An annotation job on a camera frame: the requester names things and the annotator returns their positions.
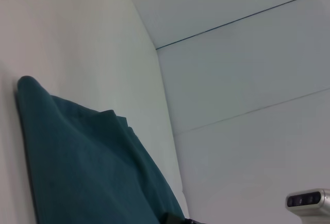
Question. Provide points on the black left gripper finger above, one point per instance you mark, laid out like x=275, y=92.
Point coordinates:
x=180, y=219

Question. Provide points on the blue t-shirt with white print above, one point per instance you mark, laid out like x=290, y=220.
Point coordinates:
x=90, y=170

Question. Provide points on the silver depth camera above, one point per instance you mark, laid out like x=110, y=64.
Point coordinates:
x=309, y=202

